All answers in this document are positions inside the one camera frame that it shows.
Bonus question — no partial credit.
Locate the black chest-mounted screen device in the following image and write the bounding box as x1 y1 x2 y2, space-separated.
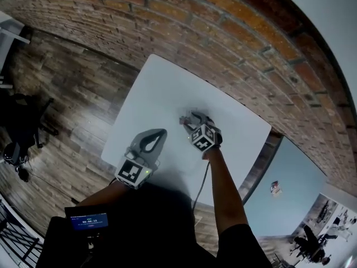
64 204 110 232

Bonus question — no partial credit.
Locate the black office chair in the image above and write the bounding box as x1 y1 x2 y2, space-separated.
0 92 60 151

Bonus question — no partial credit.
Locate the black headset with cables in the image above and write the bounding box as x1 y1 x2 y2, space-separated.
2 142 31 183

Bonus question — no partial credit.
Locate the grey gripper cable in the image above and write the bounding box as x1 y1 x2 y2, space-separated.
191 160 211 209

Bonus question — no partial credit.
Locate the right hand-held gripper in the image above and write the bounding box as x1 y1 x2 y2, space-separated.
186 111 223 152

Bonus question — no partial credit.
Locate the person's black clothing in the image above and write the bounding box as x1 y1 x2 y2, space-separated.
35 183 273 268

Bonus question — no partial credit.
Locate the person's left forearm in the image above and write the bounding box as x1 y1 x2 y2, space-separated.
73 181 135 208

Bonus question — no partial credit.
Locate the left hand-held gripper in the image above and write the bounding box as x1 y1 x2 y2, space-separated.
114 128 168 190

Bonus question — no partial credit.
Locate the person's right forearm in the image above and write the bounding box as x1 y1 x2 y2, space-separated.
201 146 249 246

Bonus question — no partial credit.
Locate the black metal rack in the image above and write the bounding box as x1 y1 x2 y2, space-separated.
0 199 45 268

